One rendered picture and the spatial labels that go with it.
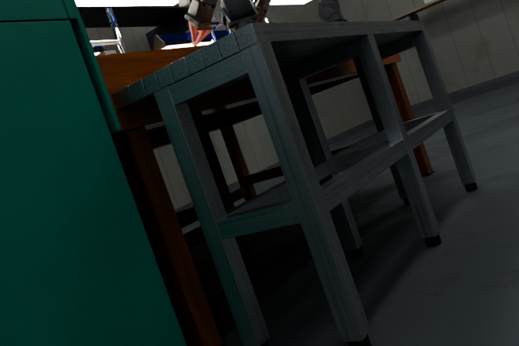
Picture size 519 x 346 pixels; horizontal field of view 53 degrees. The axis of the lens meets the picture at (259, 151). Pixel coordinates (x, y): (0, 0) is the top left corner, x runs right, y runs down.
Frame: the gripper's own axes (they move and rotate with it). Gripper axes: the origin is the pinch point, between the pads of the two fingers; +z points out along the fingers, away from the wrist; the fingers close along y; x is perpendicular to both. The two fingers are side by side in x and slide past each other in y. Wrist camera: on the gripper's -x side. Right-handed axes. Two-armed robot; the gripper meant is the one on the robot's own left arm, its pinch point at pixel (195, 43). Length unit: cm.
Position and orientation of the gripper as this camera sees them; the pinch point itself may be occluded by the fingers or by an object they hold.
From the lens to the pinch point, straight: 175.5
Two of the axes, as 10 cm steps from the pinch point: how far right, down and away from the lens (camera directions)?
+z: -3.4, 8.0, 5.0
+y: -5.9, 2.3, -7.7
